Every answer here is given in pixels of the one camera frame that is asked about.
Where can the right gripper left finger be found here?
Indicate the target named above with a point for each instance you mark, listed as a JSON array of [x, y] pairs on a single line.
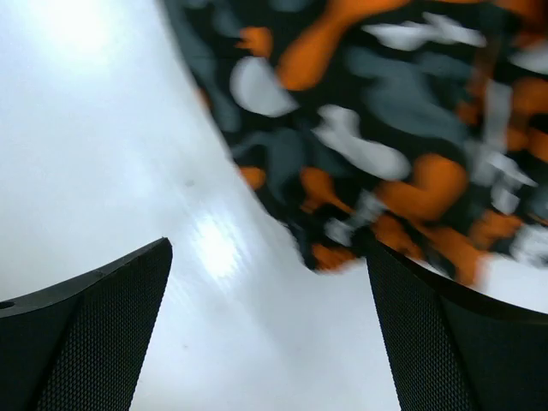
[[80, 344]]

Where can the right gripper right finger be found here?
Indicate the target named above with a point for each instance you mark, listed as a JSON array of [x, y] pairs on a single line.
[[452, 348]]

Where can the orange camouflage shorts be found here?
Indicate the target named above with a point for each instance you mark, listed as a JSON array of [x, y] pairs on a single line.
[[418, 124]]

